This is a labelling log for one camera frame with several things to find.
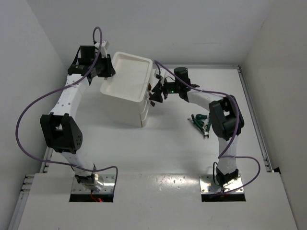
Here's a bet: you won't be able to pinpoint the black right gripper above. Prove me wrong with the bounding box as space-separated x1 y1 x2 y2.
150 77 181 103

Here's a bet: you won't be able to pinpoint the white drawer cabinet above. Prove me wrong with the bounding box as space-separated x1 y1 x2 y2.
100 52 154 127

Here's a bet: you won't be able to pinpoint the green handled cutting pliers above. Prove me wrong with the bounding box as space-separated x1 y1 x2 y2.
195 114 211 138

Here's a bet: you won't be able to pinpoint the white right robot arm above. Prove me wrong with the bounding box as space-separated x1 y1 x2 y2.
149 67 245 187

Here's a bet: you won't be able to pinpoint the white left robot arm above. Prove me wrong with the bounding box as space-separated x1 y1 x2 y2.
40 40 116 193

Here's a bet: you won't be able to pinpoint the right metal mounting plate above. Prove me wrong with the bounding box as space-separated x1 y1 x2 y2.
200 174 244 195

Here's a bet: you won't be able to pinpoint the metal mounting plate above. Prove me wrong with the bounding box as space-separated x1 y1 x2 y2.
71 174 115 195
200 174 244 195

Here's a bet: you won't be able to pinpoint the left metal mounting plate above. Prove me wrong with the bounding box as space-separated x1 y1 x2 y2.
71 174 115 195

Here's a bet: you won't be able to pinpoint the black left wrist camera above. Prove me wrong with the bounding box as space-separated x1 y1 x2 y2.
78 46 96 66

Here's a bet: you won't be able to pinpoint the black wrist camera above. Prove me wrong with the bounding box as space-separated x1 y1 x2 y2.
78 46 96 66
174 67 190 85

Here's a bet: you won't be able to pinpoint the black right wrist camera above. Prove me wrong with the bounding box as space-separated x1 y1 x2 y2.
174 67 190 85

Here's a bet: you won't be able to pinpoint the green handled screwdriver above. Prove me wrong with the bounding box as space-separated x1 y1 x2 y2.
188 114 205 134

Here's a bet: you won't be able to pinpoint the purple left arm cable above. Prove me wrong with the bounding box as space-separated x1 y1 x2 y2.
15 26 118 190

